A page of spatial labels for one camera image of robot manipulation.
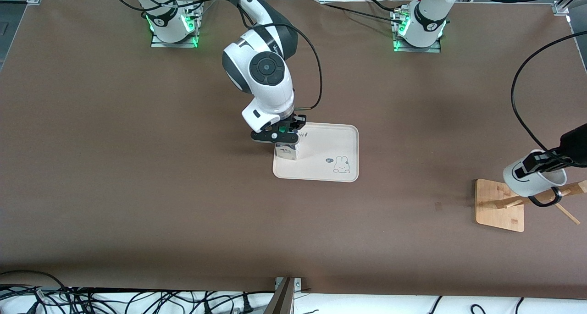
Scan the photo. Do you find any white smiley cup black handle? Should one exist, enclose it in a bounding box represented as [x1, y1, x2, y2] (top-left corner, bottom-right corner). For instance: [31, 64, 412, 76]
[503, 149, 568, 208]

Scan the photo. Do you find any blue and white milk carton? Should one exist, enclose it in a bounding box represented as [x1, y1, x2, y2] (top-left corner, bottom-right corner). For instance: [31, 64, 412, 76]
[274, 142, 301, 162]

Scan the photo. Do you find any wooden cup rack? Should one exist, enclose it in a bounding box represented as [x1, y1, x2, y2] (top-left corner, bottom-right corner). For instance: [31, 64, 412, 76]
[475, 179, 587, 233]

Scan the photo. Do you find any cream tray with rabbit print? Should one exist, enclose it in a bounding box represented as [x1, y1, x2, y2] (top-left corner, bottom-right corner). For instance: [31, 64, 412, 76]
[273, 123, 359, 183]

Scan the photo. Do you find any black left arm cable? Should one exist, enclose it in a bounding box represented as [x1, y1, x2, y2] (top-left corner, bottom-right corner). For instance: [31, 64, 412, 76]
[510, 30, 587, 155]

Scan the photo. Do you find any aluminium right arm base plate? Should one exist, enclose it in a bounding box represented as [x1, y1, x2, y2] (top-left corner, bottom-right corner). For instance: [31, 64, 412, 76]
[150, 2, 199, 49]

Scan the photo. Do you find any black base power cable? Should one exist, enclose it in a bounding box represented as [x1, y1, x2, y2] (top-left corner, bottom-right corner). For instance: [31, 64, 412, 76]
[316, 0, 406, 27]

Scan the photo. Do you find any aluminium frame post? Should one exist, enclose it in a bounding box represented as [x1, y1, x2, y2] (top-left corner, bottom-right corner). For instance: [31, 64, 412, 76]
[264, 277, 302, 314]

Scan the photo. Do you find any aluminium left arm base plate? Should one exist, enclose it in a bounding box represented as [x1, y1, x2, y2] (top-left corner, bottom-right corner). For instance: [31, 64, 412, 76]
[391, 5, 442, 54]

